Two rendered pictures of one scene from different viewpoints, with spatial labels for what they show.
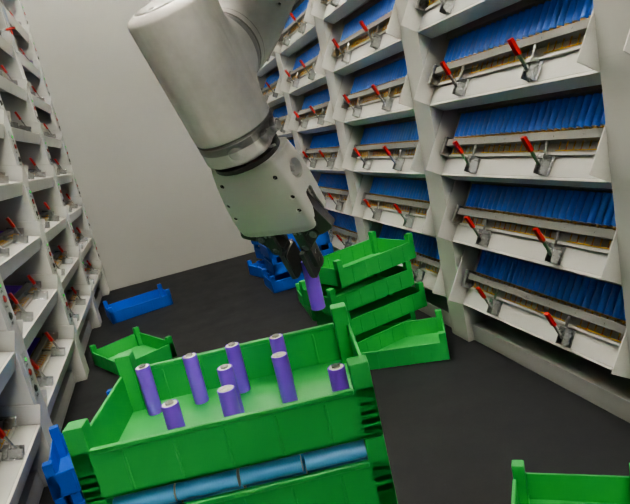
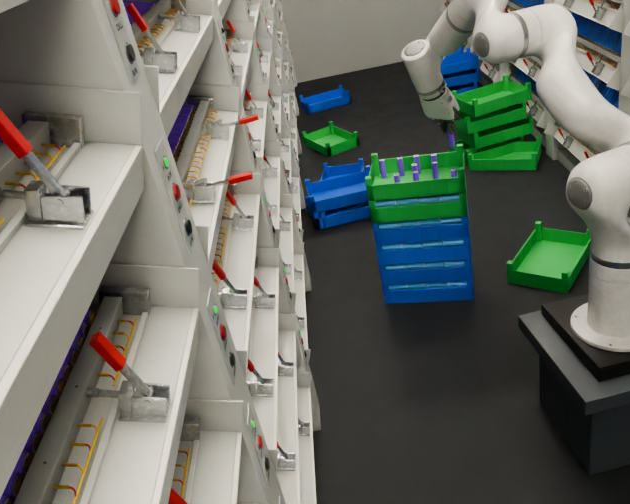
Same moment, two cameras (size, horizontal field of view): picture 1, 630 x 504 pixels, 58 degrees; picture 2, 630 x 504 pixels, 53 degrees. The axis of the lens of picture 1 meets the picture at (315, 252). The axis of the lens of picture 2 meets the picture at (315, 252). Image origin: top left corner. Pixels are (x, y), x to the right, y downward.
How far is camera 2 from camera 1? 1.40 m
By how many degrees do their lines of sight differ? 24
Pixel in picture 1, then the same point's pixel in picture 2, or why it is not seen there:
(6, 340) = (286, 132)
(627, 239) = not seen: hidden behind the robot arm
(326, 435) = (446, 190)
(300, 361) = (441, 164)
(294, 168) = (449, 99)
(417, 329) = (522, 148)
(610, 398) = not seen: hidden behind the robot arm
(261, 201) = (435, 108)
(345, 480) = (451, 206)
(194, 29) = (423, 62)
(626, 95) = (628, 50)
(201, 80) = (422, 75)
